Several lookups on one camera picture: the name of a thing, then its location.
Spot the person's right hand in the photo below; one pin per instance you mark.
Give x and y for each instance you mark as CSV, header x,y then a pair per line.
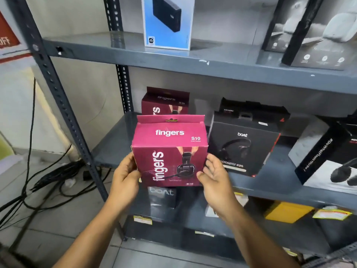
x,y
219,189

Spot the person's left hand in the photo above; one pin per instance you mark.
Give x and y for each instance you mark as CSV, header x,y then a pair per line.
x,y
124,184

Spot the person's right thumb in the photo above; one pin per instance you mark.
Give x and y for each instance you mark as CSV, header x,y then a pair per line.
x,y
204,179

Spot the person's left thumb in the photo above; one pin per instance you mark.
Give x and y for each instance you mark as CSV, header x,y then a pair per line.
x,y
135,174

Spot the magenta headset box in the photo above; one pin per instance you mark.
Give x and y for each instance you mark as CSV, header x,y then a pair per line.
x,y
170,142
164,101

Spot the person's right forearm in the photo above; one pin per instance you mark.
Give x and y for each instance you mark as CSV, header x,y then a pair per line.
x,y
256,242

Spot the person's left forearm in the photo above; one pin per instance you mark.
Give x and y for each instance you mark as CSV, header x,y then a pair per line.
x,y
92,237

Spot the small black product box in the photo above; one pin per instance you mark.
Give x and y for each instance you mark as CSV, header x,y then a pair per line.
x,y
161,196

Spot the white product box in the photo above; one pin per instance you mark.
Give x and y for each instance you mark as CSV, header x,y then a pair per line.
x,y
243,198

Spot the black power adapter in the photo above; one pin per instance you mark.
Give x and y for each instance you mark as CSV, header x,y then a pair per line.
x,y
90,175

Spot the black box with yellow label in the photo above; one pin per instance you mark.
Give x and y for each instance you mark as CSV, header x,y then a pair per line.
x,y
156,228

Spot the yellow product box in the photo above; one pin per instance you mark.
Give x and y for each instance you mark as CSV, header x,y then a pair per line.
x,y
287,212

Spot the grey metal shelf rack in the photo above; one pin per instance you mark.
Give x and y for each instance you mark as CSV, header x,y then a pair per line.
x,y
223,64

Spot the black and white headphone box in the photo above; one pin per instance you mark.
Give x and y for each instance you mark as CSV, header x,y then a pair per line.
x,y
326,159

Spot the yellow labelled packet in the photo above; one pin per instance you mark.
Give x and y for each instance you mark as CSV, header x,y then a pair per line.
x,y
332,214

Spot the blue power bank box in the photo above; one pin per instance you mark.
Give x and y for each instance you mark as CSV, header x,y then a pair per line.
x,y
167,25

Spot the black and white earbuds box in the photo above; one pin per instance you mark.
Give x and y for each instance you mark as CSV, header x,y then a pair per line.
x,y
281,27
326,33

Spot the red and white poster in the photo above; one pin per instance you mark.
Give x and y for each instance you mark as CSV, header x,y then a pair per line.
x,y
7,39

